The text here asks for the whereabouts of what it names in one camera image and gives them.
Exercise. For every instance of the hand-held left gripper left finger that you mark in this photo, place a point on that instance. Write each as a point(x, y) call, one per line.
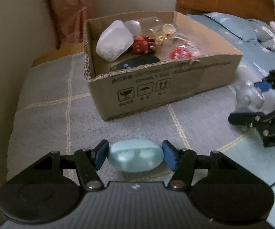
point(99, 153)

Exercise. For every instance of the clear plastic cup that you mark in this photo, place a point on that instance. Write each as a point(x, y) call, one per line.
point(182, 50)

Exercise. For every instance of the light blue pillow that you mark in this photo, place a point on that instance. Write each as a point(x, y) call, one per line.
point(230, 26)

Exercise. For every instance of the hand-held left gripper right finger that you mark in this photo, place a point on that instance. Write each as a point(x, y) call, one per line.
point(169, 155)

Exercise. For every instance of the light blue printed quilt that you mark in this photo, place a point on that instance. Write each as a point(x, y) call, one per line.
point(259, 162)

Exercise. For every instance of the white translucent plastic container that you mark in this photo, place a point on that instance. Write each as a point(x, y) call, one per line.
point(113, 43)

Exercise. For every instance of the light blue oval case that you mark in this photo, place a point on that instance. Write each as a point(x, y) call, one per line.
point(135, 156)

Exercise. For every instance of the wooden bedside cabinet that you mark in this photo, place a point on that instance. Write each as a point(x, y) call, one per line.
point(56, 54)

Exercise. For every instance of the grey toy figure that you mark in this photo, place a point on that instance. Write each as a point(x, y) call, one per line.
point(249, 97)

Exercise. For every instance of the grey plush toy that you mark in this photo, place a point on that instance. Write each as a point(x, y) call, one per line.
point(266, 38)

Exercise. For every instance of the cardboard box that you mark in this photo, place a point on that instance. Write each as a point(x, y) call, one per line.
point(175, 85)

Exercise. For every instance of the black flat oval object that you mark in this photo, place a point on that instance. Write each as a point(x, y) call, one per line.
point(137, 63)

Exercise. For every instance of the red wooden toy train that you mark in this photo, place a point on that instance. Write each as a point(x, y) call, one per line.
point(139, 45)

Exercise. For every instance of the grey checked bed sheet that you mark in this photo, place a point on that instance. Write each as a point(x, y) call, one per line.
point(51, 124)

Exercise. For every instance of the pink curtain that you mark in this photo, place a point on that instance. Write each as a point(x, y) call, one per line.
point(68, 12)

